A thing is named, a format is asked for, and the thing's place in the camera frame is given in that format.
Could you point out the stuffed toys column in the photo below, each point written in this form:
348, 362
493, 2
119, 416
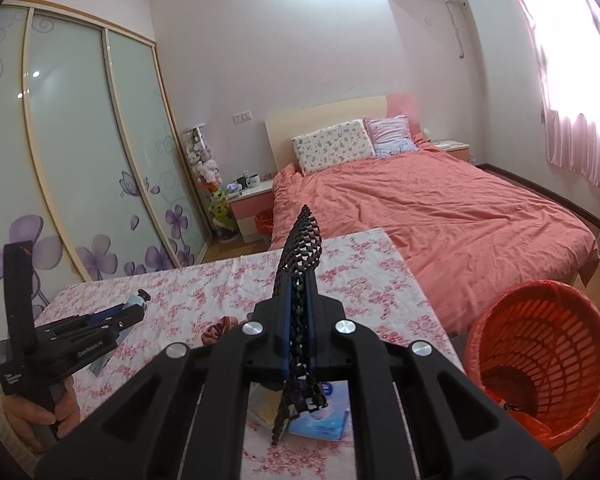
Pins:
186, 140

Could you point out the orange plastic basket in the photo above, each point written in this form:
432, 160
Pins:
545, 340

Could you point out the pink striped pillow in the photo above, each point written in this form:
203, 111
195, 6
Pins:
391, 135

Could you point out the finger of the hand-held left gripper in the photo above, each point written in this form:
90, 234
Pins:
122, 312
122, 330

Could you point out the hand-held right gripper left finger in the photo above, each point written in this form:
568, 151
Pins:
283, 330

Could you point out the pale yellow packet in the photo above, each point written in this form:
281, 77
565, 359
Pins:
266, 410

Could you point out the pink curtain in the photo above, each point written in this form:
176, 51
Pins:
575, 85

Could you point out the white floral pillow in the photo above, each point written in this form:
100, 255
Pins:
330, 147

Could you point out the black mesh sock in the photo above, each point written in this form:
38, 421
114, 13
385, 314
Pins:
302, 240

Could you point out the white wall socket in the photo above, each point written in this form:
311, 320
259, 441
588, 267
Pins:
242, 116

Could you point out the pink white nightstand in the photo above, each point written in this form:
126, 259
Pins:
245, 210
452, 149

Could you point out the green mug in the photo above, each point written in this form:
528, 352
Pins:
242, 182

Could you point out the glass sliding door wardrobe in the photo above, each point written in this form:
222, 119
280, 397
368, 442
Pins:
75, 160

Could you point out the small red bin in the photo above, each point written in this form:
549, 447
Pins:
264, 227

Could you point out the white air conditioner pipe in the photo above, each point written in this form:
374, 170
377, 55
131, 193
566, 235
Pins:
459, 25

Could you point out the blue tissue packet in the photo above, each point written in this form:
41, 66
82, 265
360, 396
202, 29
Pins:
325, 415

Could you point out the beige pink headboard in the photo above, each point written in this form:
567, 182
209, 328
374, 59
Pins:
320, 112

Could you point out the person's left hand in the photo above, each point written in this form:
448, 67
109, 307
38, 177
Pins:
67, 405

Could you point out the green plush toy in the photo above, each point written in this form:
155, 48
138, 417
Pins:
219, 207

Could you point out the bed with pink duvet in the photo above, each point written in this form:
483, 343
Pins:
430, 220

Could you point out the brown striped sock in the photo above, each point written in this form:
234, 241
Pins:
222, 331

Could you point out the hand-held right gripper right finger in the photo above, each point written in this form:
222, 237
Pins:
312, 330

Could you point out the pile of plush toys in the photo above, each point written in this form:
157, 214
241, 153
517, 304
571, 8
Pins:
204, 162

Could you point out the white mug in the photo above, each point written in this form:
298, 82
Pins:
253, 180

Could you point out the pink floral tablecloth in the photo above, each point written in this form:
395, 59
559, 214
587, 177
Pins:
190, 290

